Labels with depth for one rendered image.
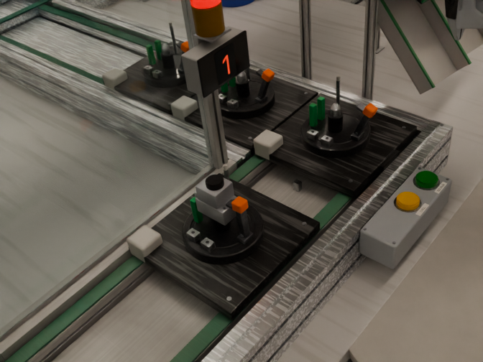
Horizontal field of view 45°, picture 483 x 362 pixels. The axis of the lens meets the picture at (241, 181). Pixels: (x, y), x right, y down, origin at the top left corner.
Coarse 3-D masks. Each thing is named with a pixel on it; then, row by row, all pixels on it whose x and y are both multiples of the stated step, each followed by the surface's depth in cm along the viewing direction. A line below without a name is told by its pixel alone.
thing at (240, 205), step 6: (240, 198) 93; (228, 204) 95; (234, 204) 93; (240, 204) 92; (246, 204) 93; (234, 210) 94; (240, 210) 93; (246, 210) 94; (240, 216) 94; (246, 216) 95; (240, 222) 95; (246, 222) 96; (240, 228) 96; (246, 228) 96; (240, 234) 97; (246, 234) 97
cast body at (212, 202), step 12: (204, 180) 96; (216, 180) 94; (228, 180) 96; (204, 192) 94; (216, 192) 94; (228, 192) 95; (204, 204) 97; (216, 204) 94; (216, 216) 96; (228, 216) 96
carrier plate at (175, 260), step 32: (256, 192) 110; (160, 224) 106; (288, 224) 103; (160, 256) 100; (192, 256) 99; (256, 256) 98; (288, 256) 98; (192, 288) 94; (224, 288) 94; (256, 288) 93
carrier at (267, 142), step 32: (320, 96) 119; (288, 128) 124; (320, 128) 120; (352, 128) 119; (384, 128) 121; (416, 128) 120; (288, 160) 116; (320, 160) 115; (352, 160) 114; (384, 160) 113; (352, 192) 108
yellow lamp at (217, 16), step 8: (192, 8) 94; (208, 8) 93; (216, 8) 94; (200, 16) 94; (208, 16) 94; (216, 16) 94; (200, 24) 95; (208, 24) 95; (216, 24) 95; (200, 32) 96; (208, 32) 96; (216, 32) 96
